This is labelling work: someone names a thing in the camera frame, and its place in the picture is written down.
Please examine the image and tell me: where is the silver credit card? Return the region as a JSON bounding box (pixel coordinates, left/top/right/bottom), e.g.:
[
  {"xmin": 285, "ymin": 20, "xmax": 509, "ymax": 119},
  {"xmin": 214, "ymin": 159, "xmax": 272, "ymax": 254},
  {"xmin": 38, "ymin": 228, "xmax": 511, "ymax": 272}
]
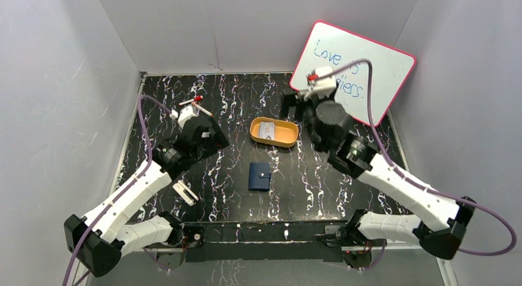
[{"xmin": 259, "ymin": 122, "xmax": 276, "ymax": 140}]

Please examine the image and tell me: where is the red capped marker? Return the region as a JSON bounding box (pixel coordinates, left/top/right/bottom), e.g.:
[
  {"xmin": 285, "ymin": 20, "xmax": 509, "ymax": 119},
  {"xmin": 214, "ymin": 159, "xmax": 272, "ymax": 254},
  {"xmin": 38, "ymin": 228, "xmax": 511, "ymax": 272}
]
[{"xmin": 179, "ymin": 95, "xmax": 203, "ymax": 106}]

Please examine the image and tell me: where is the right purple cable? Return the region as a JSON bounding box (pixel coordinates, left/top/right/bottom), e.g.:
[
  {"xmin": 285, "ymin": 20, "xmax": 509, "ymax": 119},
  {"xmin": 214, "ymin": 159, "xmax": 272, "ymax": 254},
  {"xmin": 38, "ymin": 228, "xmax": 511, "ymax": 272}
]
[{"xmin": 322, "ymin": 58, "xmax": 518, "ymax": 271}]

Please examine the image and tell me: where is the aluminium frame rail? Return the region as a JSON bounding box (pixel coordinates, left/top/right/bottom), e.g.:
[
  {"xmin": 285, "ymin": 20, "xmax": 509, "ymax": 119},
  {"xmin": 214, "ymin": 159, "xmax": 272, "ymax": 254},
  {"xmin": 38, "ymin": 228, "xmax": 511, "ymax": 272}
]
[{"xmin": 73, "ymin": 223, "xmax": 457, "ymax": 286}]

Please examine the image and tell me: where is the blue leather card holder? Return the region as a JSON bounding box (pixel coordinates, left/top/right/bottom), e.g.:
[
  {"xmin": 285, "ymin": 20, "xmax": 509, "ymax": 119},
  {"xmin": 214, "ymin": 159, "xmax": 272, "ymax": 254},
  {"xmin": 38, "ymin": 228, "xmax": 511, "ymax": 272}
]
[{"xmin": 248, "ymin": 162, "xmax": 271, "ymax": 192}]

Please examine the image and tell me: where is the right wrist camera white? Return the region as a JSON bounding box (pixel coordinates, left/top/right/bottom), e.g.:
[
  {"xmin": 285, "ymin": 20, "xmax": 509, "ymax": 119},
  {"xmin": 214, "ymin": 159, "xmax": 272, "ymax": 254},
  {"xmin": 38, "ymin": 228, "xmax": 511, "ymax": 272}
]
[{"xmin": 298, "ymin": 66, "xmax": 337, "ymax": 101}]

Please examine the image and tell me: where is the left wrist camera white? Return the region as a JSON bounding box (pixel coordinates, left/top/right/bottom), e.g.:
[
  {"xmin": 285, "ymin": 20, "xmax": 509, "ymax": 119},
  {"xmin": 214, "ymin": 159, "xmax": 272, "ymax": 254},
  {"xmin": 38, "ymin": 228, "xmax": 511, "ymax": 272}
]
[{"xmin": 169, "ymin": 104, "xmax": 198, "ymax": 129}]

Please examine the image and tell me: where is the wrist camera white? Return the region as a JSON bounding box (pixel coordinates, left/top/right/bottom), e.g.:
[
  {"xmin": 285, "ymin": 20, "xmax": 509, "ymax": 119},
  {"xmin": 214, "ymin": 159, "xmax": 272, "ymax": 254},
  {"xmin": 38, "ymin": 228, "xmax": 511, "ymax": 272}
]
[
  {"xmin": 169, "ymin": 104, "xmax": 198, "ymax": 129},
  {"xmin": 298, "ymin": 66, "xmax": 337, "ymax": 101}
]

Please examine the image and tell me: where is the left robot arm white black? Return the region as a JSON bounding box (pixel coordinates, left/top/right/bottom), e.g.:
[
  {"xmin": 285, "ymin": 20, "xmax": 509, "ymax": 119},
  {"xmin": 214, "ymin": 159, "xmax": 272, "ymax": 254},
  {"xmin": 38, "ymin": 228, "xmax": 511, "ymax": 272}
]
[{"xmin": 64, "ymin": 114, "xmax": 229, "ymax": 277}]

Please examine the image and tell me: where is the white marker red tip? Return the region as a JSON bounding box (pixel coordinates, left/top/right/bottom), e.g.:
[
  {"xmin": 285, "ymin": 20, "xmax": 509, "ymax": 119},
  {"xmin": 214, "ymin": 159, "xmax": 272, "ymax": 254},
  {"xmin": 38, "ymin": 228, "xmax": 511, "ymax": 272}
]
[{"xmin": 191, "ymin": 102, "xmax": 214, "ymax": 117}]

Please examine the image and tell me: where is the purple cable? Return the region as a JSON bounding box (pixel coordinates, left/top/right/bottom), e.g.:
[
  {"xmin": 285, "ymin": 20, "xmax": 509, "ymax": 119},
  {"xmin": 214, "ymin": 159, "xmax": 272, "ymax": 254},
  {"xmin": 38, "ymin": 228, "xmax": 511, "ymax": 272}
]
[
  {"xmin": 322, "ymin": 58, "xmax": 518, "ymax": 271},
  {"xmin": 61, "ymin": 94, "xmax": 176, "ymax": 286}
]

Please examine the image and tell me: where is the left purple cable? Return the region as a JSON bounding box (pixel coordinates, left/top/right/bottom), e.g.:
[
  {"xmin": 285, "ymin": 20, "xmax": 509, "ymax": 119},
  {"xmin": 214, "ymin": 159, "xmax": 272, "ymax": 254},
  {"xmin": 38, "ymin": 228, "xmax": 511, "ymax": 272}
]
[{"xmin": 61, "ymin": 94, "xmax": 176, "ymax": 286}]

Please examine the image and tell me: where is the orange oval tray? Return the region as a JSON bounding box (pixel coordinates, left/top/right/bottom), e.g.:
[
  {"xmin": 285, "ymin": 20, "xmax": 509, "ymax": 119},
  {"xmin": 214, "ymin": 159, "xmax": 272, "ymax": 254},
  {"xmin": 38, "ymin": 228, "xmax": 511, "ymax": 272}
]
[{"xmin": 249, "ymin": 117, "xmax": 299, "ymax": 148}]

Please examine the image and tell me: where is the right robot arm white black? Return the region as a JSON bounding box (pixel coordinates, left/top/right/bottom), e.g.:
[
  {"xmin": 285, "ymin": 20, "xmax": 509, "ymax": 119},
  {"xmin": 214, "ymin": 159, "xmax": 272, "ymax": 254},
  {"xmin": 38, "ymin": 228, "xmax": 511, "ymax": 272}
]
[{"xmin": 279, "ymin": 90, "xmax": 475, "ymax": 260}]

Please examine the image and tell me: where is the pink framed whiteboard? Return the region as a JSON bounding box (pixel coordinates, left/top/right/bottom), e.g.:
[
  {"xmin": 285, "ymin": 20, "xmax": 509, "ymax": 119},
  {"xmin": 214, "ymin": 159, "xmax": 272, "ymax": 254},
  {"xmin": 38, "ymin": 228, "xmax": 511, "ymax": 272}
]
[{"xmin": 289, "ymin": 21, "xmax": 416, "ymax": 125}]

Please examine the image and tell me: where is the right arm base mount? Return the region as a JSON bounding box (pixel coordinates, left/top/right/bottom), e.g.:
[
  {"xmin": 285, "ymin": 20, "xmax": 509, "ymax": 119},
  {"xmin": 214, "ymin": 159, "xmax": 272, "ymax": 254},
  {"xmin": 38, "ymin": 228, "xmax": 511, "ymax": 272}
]
[{"xmin": 316, "ymin": 224, "xmax": 388, "ymax": 272}]

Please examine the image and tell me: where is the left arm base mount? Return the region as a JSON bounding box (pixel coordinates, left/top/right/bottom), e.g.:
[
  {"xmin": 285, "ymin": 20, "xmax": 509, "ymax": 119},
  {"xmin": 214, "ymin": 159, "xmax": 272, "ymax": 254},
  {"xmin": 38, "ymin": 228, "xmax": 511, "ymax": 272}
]
[{"xmin": 142, "ymin": 226, "xmax": 205, "ymax": 274}]

